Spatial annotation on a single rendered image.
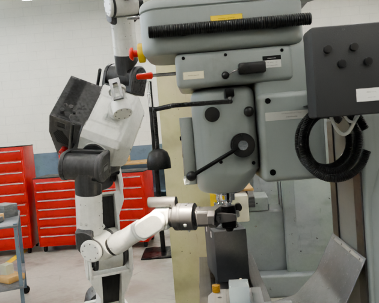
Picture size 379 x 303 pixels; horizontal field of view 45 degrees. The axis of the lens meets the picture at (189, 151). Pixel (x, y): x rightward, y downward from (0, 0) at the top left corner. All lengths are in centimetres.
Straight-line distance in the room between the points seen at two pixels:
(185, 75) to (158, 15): 18
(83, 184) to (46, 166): 947
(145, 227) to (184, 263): 182
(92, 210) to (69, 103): 39
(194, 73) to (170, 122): 185
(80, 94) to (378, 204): 105
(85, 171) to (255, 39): 68
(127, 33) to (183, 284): 205
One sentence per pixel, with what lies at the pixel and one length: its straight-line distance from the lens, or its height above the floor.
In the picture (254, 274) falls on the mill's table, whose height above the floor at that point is 95.
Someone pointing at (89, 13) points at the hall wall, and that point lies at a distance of 1102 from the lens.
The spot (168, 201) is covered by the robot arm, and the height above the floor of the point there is 129.
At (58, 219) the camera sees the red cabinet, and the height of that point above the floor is 44.
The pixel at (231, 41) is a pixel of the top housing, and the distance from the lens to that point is 134.
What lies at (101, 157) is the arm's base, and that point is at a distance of 154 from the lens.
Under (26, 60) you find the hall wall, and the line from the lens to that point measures 1124.
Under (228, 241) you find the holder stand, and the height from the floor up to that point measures 110.
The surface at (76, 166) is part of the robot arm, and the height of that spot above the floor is 142.
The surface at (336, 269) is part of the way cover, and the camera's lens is 157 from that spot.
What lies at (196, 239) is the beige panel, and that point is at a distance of 326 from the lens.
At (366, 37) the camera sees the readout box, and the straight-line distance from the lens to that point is 116.
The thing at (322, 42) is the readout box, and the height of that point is 169.
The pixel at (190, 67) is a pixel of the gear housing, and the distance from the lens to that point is 133.
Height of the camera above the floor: 152
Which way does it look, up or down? 3 degrees down
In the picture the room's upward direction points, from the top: 5 degrees counter-clockwise
